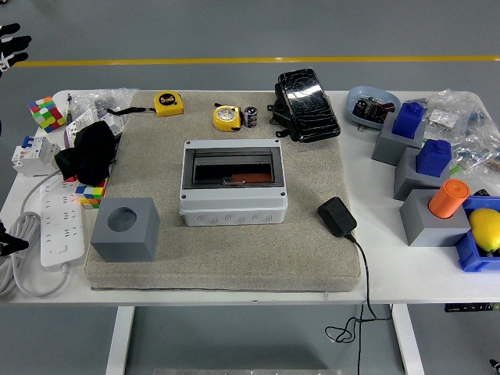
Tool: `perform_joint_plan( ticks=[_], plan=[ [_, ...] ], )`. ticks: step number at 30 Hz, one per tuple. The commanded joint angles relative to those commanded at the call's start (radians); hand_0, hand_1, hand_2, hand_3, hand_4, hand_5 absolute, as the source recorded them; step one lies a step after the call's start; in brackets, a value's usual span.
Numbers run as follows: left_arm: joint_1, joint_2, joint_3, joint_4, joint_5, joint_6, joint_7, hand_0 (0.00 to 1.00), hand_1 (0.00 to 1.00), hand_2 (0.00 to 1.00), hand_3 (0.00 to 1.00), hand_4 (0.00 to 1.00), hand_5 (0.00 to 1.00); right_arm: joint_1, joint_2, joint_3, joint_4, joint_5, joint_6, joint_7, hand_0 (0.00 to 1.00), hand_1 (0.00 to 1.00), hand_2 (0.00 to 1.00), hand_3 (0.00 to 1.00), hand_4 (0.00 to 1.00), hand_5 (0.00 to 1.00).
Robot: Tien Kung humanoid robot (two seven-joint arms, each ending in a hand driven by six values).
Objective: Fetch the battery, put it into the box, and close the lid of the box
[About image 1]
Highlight white table leg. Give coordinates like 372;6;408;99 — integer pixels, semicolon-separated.
105;305;136;375
391;304;425;375

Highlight clear bag of metal parts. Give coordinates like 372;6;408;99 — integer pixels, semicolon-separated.
72;87;140;118

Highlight white power strip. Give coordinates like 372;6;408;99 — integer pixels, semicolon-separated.
40;179;86;269

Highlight yellow square tape measure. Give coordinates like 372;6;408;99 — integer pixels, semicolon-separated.
105;91;184;117

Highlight smoky transparent box lid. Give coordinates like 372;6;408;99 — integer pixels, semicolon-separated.
186;150;280;187

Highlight white circuit breaker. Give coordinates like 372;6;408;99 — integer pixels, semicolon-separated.
11;135;62;177

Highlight black adapter cord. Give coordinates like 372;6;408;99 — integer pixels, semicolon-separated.
324;232;393;375

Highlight white plastic module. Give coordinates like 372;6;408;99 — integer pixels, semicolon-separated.
105;115;126;136

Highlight grey block with round hole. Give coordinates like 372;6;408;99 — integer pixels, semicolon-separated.
89;197;161;263

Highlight grey-brown cushion mat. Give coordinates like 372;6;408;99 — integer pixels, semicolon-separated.
84;90;363;293

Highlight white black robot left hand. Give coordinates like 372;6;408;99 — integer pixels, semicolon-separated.
0;23;32;77

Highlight blue plastic bin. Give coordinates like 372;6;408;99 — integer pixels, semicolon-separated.
454;195;500;273

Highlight grey electrical enclosure box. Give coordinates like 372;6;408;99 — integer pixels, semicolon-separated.
179;138;289;227

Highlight small multicolour puzzle cube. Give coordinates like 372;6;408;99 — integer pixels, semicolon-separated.
74;177;109;211

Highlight yellow round-faced tape measure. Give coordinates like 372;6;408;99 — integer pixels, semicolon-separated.
212;104;245;132

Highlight black table control panel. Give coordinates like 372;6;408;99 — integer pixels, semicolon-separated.
444;302;500;313

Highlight black cloth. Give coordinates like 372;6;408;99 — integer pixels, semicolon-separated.
54;120;118;187

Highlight dark electronic components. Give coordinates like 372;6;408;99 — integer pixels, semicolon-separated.
352;96;395;125

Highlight black glossy device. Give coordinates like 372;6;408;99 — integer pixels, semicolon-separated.
267;68;342;144

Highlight black power adapter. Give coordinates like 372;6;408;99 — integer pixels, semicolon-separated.
316;196;358;238

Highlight grey holder block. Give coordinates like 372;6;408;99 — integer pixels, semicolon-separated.
370;115;427;168
393;146;452;202
398;188;472;248

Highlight large multicolour puzzle cube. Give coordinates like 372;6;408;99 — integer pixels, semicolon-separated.
28;96;67;134

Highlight blue plastic block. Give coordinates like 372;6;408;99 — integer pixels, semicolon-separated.
415;138;453;176
391;102;426;140

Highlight white purple card package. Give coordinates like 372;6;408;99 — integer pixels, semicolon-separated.
62;107;98;149

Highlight light blue bowl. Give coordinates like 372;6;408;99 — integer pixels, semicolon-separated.
346;85;402;132

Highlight yellow lemon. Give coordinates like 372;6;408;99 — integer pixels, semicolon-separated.
468;208;500;253

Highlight small bag of white parts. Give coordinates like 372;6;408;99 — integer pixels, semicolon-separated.
425;109;460;128

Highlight clear bags of parts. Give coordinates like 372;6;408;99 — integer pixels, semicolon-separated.
416;88;500;177

